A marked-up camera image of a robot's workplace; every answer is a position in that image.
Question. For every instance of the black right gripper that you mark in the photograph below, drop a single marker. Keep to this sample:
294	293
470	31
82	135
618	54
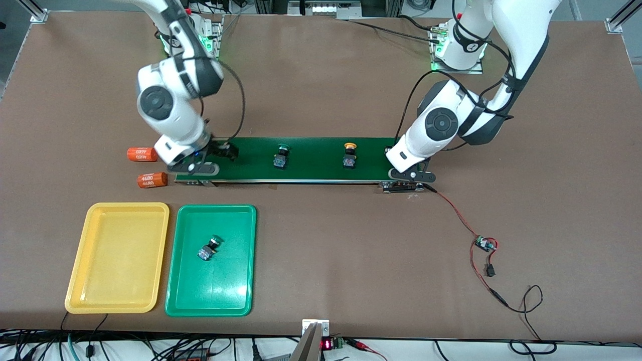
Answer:
219	149

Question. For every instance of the green push button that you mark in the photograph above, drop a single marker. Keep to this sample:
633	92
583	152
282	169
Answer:
205	253
279	161

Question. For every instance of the orange 4680 cylinder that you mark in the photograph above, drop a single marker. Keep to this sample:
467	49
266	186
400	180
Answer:
142	154
152	179

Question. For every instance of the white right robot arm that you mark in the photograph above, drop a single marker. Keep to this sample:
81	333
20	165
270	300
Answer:
165	100

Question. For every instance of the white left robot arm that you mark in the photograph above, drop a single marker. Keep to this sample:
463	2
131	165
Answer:
521	30

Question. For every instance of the green conveyor belt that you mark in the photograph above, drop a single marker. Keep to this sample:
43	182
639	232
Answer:
316	170

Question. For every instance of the green plastic tray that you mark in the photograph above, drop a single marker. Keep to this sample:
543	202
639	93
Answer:
220	291

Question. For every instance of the yellow plastic tray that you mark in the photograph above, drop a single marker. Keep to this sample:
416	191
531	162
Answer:
118	255

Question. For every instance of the equipment rack behind table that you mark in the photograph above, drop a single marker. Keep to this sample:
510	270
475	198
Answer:
326	9

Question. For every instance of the red LED display module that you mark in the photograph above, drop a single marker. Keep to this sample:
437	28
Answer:
327	344

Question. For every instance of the red clip lead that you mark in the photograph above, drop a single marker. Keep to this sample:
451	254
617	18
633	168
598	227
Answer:
363	346

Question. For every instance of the small green circuit board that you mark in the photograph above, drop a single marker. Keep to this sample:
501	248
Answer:
484	243

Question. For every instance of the small black plug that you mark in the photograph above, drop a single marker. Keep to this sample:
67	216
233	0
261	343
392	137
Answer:
490	271

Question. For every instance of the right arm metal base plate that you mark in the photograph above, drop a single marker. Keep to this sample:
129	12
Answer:
216	35

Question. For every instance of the silver mount bracket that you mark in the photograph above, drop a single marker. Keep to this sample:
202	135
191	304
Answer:
323	326

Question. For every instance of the grey mount bar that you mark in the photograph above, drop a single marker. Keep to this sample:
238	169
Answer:
306	348

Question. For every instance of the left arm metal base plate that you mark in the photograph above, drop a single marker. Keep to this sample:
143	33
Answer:
476	70

